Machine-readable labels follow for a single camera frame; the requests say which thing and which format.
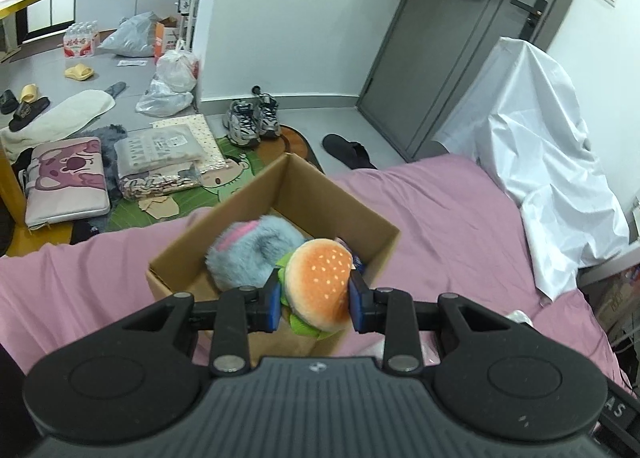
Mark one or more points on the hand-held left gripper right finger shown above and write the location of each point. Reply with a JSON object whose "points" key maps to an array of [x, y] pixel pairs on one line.
{"points": [[356, 304]]}

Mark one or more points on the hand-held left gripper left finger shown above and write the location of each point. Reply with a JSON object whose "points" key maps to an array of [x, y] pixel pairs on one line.
{"points": [[274, 302]]}

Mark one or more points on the hamburger plush toy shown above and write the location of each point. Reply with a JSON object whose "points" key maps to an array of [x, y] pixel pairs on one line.
{"points": [[317, 278]]}

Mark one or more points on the grey fluffy plush toy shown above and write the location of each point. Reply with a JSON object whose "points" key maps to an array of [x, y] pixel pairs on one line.
{"points": [[250, 255]]}

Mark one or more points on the brown cardboard box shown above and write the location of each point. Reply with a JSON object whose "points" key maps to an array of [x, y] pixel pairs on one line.
{"points": [[320, 198]]}

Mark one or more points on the brown printed carton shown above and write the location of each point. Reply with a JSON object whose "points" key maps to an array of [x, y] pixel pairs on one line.
{"points": [[622, 298]]}

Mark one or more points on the pink bed sheet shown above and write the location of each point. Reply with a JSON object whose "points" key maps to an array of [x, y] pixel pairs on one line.
{"points": [[450, 228]]}

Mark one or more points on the green cartoon floor mat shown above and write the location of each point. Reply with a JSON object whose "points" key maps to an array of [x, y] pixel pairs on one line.
{"points": [[235, 173]]}

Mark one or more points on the clear bag of white cotton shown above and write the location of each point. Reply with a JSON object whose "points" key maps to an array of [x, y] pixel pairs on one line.
{"points": [[520, 318]]}

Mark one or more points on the brown patterned package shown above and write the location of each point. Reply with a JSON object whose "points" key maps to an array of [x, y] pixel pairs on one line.
{"points": [[160, 185]]}

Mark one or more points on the beige dotted parcel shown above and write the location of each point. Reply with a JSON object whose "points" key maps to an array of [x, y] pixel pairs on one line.
{"points": [[210, 138]]}

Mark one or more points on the grey white sneaker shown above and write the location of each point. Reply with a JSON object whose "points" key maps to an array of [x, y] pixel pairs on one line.
{"points": [[242, 123], [269, 113]]}

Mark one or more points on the grey parcel bag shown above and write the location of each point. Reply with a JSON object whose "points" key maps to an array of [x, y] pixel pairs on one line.
{"points": [[160, 151]]}

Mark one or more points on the clear plastic bag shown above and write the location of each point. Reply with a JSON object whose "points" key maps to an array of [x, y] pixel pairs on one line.
{"points": [[165, 101]]}

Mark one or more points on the grey fluffy rug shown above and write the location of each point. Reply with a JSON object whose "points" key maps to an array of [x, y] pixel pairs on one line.
{"points": [[107, 138]]}

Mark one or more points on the white cover sheet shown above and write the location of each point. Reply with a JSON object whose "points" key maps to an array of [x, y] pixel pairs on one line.
{"points": [[545, 163]]}

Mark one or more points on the pink bear laptop bag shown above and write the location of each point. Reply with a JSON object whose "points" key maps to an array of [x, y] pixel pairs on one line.
{"points": [[67, 181]]}

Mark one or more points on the white red plastic bag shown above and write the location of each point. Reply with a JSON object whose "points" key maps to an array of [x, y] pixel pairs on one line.
{"points": [[176, 68]]}

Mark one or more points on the grey door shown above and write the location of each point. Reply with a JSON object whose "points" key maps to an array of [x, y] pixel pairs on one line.
{"points": [[440, 63]]}

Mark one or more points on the dark grey cloth strip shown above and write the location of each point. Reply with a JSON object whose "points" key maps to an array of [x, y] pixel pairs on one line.
{"points": [[116, 90]]}

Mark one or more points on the long white cushion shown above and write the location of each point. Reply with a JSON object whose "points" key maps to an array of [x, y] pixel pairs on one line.
{"points": [[60, 118]]}

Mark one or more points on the orange white carton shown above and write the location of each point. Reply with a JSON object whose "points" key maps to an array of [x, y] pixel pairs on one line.
{"points": [[165, 36]]}

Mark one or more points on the yellow slipper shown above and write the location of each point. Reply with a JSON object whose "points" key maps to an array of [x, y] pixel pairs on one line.
{"points": [[29, 93], [79, 72]]}

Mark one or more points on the grey plastic bag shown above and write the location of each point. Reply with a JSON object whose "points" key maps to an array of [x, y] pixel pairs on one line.
{"points": [[131, 36]]}

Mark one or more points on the black gold slipper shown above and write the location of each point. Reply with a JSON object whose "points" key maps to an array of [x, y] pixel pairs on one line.
{"points": [[27, 113]]}

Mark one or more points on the water bottle pack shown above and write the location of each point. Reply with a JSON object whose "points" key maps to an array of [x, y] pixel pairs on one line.
{"points": [[80, 41]]}

